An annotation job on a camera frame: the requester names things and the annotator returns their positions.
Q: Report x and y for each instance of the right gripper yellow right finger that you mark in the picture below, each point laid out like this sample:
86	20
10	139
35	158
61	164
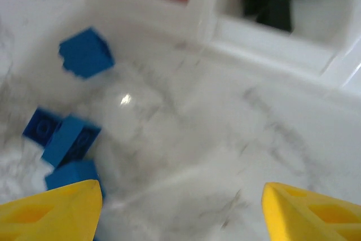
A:
310	218

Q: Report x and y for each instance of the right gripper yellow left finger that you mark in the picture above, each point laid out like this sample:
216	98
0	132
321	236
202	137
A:
48	215

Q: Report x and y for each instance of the blue lego brick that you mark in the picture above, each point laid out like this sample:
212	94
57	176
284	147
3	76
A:
39	128
67	142
73	174
84	53

